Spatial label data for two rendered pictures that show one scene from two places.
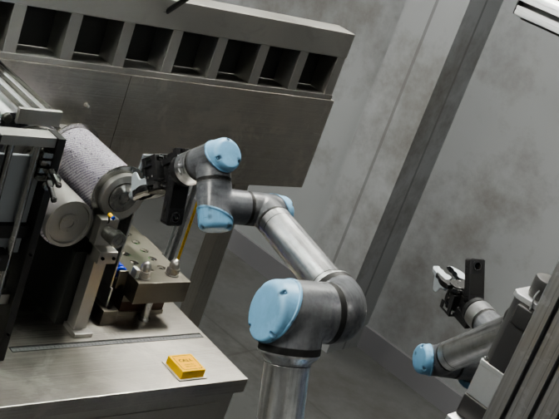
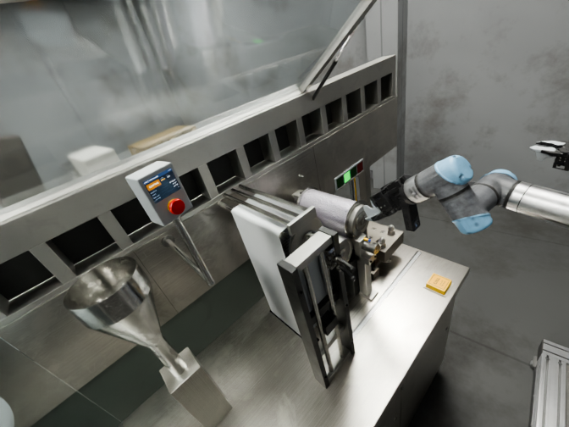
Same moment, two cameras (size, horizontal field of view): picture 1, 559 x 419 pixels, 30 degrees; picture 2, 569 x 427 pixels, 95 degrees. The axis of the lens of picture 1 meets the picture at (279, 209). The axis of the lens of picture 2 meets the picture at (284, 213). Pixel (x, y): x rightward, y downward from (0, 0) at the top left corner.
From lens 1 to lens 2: 160 cm
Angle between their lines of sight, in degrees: 16
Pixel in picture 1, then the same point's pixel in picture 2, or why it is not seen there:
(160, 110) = (333, 153)
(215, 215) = (481, 221)
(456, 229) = (427, 122)
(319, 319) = not seen: outside the picture
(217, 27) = (339, 91)
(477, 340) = not seen: outside the picture
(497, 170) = (437, 90)
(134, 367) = (415, 302)
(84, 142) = (317, 199)
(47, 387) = (393, 360)
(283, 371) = not seen: outside the picture
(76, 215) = (343, 247)
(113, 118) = (315, 172)
